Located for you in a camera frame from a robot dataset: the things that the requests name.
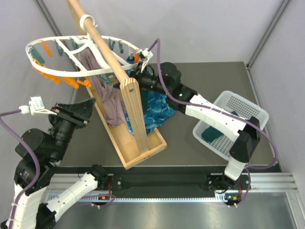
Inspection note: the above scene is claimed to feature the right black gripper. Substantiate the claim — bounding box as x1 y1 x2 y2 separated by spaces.
114 62 171 97

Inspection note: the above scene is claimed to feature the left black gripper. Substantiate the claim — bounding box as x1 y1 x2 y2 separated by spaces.
50 96 98 160

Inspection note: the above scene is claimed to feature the dark teal sock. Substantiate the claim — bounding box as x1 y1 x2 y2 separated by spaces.
140 89 149 118
202 126 224 143

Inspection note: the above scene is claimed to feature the blue patterned cloth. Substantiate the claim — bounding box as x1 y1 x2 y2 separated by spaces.
125 53 177 136

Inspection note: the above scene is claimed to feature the white round clip hanger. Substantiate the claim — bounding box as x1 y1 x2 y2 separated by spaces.
24 14 143 89

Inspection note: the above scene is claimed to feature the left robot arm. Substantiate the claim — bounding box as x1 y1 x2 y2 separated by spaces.
0 96 110 229

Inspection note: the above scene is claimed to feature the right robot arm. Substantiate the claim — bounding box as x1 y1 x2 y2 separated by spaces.
128 62 261 193

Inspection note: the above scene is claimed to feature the lilac cloth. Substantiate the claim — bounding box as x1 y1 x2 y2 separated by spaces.
77 48 127 127

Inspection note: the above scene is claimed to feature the wooden rod stand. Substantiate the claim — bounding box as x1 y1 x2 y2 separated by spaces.
67 0 167 169

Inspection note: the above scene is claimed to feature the white perforated plastic basket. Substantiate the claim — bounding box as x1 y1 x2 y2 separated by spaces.
192 90 270 161

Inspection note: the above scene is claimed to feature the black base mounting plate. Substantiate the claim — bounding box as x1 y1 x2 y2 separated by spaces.
59 167 251 194

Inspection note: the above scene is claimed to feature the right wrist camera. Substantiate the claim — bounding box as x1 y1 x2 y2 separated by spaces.
137 48 153 73

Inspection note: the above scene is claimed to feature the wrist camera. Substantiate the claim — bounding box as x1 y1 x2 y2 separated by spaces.
137 48 153 73
19 95 57 116

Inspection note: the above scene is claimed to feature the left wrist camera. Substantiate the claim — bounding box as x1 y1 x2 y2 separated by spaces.
19 95 57 116

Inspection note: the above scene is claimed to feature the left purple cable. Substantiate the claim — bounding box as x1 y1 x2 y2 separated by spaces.
0 111 41 225

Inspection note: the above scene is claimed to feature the purple cable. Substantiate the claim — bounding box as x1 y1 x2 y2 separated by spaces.
147 38 279 208
0 111 41 225

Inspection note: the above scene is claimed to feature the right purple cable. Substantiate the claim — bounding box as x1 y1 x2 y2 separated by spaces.
147 38 279 208

